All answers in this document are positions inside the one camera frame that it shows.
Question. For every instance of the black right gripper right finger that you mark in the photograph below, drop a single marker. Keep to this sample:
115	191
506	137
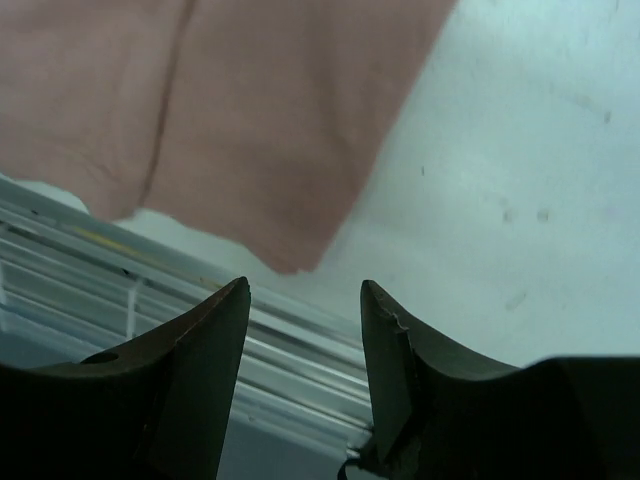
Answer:
443	411

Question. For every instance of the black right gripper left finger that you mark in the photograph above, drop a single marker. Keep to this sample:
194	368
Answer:
154	407

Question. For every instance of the dusty pink t-shirt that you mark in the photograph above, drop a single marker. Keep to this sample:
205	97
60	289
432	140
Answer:
256	121

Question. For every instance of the aluminium extrusion frame rail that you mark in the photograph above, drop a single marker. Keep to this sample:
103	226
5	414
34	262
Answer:
76	287

